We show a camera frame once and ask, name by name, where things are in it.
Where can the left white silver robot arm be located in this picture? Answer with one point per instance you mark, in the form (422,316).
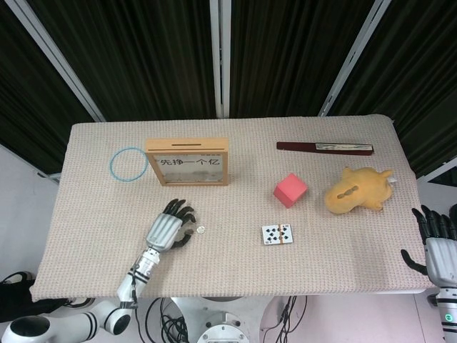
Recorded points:
(143,266)

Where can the dark red folded fan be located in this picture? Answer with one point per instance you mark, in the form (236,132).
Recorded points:
(296,146)

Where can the grey robot base column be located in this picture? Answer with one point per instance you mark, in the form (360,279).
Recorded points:
(223,321)

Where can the white frame post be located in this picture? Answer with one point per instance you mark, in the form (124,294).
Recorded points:
(218,53)
(353,57)
(58,59)

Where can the playing card deck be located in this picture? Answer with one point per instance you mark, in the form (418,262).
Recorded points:
(272,234)

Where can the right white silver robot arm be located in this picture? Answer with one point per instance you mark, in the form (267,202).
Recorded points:
(446,314)

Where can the wooden coin bank frame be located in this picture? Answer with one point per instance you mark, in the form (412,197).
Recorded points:
(185,144)

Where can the black trouser leg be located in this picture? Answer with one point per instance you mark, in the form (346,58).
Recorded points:
(14,300)

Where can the beige woven tablecloth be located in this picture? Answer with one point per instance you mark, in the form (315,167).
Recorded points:
(232,268)

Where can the yellow plush toy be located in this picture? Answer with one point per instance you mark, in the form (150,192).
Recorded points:
(357,189)

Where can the black pleated curtain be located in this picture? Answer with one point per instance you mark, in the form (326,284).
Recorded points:
(21,89)
(143,53)
(421,71)
(285,53)

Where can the red foam cube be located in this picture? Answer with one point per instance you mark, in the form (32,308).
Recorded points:
(290,189)

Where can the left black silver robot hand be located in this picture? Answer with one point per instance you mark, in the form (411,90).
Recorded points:
(164,230)

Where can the orange rubber band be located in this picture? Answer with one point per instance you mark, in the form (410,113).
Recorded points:
(282,234)

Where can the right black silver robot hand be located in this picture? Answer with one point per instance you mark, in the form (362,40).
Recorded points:
(441,261)

